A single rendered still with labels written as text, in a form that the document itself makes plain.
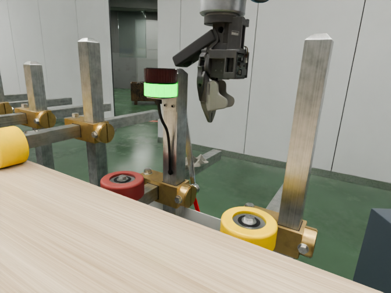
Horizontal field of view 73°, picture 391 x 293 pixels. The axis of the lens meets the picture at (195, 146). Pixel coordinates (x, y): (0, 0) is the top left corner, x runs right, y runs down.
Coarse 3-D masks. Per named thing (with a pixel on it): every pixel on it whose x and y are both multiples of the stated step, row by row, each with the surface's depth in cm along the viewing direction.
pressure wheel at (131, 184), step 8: (104, 176) 50; (112, 176) 51; (120, 176) 49; (128, 176) 51; (136, 176) 51; (104, 184) 47; (112, 184) 47; (120, 184) 47; (128, 184) 47; (136, 184) 48; (120, 192) 46; (128, 192) 47; (136, 192) 48; (136, 200) 48
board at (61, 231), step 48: (0, 192) 44; (48, 192) 45; (96, 192) 45; (0, 240) 32; (48, 240) 33; (96, 240) 33; (144, 240) 33; (192, 240) 34; (240, 240) 34; (0, 288) 26; (48, 288) 26; (96, 288) 26; (144, 288) 26; (192, 288) 26; (240, 288) 27; (288, 288) 27; (336, 288) 27
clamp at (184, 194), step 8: (144, 176) 60; (152, 176) 60; (160, 176) 60; (144, 184) 60; (152, 184) 58; (160, 184) 57; (168, 184) 56; (184, 184) 57; (160, 192) 58; (168, 192) 57; (176, 192) 55; (184, 192) 55; (192, 192) 57; (160, 200) 58; (168, 200) 57; (176, 200) 55; (184, 200) 55; (192, 200) 58; (176, 208) 56
